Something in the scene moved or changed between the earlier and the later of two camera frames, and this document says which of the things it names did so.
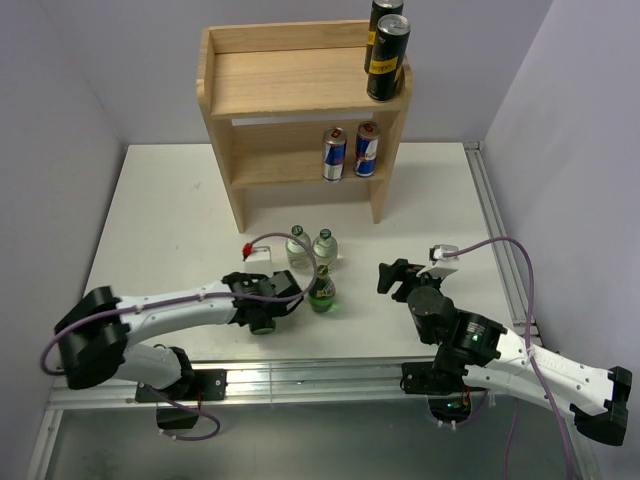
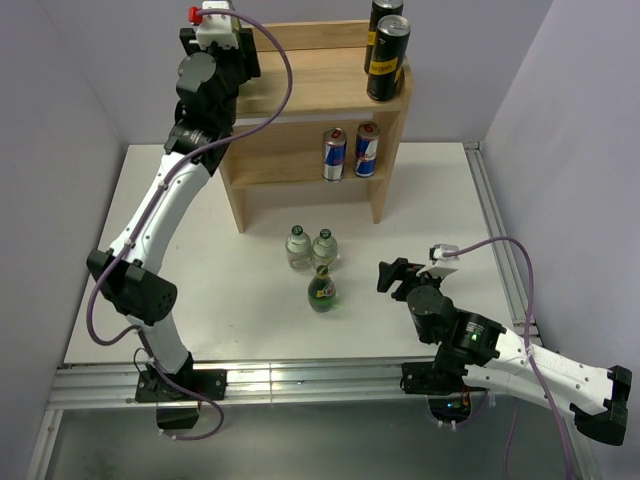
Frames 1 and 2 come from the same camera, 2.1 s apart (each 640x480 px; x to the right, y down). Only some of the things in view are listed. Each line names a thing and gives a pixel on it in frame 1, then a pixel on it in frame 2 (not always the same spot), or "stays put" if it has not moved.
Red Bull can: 367,140 stays put
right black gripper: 401,270 stays put
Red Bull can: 334,150 stays put
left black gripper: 257,277 → 251,68
